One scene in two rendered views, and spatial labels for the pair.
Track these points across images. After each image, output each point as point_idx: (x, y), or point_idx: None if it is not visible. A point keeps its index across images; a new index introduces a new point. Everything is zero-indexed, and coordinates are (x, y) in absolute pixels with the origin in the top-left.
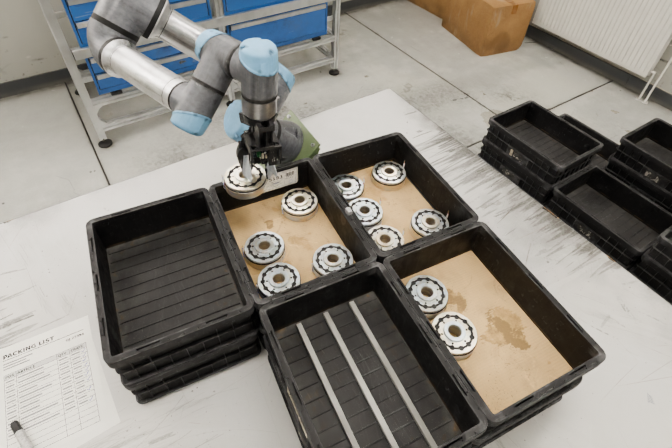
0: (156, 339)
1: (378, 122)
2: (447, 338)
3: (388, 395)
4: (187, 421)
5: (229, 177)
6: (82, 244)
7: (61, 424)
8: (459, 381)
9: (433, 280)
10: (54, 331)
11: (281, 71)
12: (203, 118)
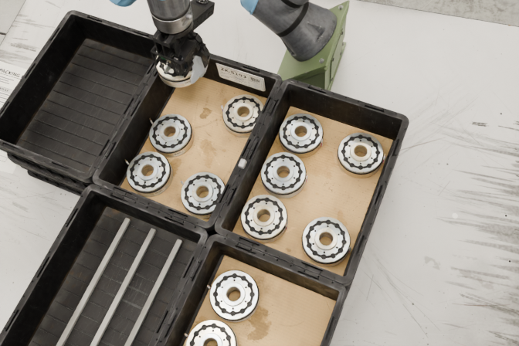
0: (46, 140)
1: (483, 74)
2: (198, 344)
3: (122, 331)
4: (40, 211)
5: None
6: (105, 14)
7: None
8: None
9: (253, 290)
10: None
11: None
12: None
